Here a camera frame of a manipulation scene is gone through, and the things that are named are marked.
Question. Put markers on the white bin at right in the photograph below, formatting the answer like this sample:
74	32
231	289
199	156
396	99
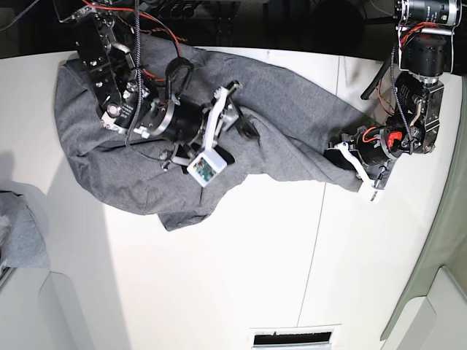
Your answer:
436	321

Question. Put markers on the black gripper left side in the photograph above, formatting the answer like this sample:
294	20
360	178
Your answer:
374	148

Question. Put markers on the white bin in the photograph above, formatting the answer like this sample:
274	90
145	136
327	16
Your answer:
26	323
436	321

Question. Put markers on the grey cloth pile at left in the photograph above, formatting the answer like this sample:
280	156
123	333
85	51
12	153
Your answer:
22	243

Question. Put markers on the white vent grille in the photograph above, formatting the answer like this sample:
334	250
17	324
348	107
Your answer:
312	337

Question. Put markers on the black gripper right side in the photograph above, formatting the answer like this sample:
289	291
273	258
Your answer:
191	128

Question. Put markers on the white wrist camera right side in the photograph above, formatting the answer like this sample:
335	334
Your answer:
206	166

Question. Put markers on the white bin at left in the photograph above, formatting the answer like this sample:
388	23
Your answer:
26	323

